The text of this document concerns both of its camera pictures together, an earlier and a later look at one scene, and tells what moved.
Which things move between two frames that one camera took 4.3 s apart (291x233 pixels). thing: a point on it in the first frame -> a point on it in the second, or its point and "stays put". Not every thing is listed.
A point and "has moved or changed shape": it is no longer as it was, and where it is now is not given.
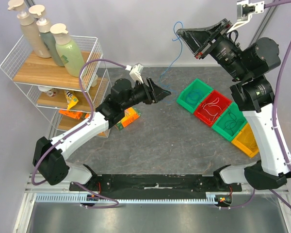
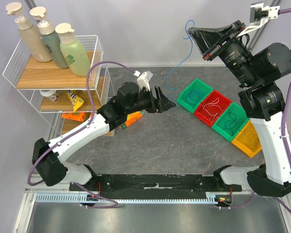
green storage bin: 194,95 stays put
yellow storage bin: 246,141 stays put
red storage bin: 213,106 stays put
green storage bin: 230,122 stays put
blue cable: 180,54 -> 180,66
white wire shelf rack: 58,99 has moved or changed shape
